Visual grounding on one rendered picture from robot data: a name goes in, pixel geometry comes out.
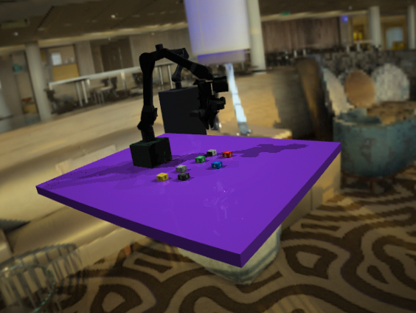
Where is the yellow block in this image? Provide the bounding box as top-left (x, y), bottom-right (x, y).
top-left (156, 173), bottom-right (168, 182)

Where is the red block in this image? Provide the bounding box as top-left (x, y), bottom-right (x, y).
top-left (222, 151), bottom-right (232, 158)

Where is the blue block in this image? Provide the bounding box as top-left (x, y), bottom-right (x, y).
top-left (211, 161), bottom-right (223, 169)

